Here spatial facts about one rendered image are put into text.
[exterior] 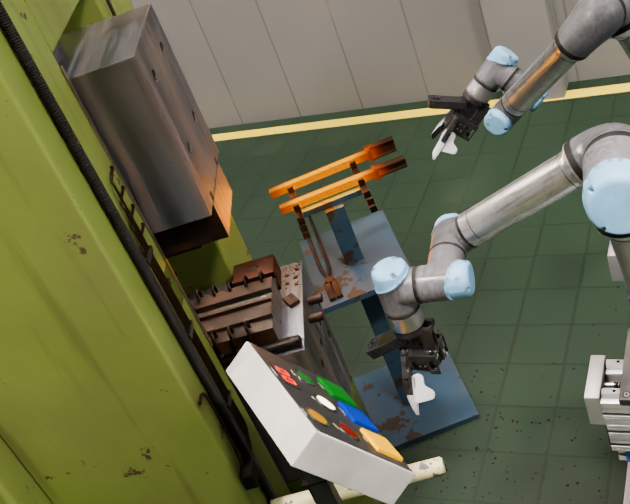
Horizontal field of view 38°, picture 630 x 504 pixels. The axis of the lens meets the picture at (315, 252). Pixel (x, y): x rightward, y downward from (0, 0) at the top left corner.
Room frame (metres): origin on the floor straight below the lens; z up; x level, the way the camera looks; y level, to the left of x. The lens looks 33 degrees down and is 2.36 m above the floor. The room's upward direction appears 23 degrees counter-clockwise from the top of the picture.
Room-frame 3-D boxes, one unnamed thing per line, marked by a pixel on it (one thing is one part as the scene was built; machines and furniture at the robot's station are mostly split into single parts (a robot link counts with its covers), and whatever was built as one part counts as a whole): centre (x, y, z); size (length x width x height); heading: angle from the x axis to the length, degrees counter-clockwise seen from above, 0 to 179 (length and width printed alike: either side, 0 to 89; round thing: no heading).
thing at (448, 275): (1.44, -0.22, 1.23); 0.11 x 0.11 x 0.08; 65
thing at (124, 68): (2.02, 0.35, 1.56); 0.42 x 0.39 x 0.40; 79
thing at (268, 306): (1.98, 0.36, 0.96); 0.42 x 0.20 x 0.09; 79
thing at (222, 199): (1.98, 0.36, 1.32); 0.42 x 0.20 x 0.10; 79
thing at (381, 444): (1.31, 0.03, 1.01); 0.07 x 0.05 x 0.07; 14
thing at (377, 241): (2.43, -0.11, 0.67); 0.40 x 0.30 x 0.02; 178
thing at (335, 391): (1.50, 0.08, 1.01); 0.07 x 0.05 x 0.07; 14
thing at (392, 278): (1.47, -0.12, 1.23); 0.09 x 0.08 x 0.11; 65
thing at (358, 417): (1.41, 0.05, 1.01); 0.07 x 0.05 x 0.07; 14
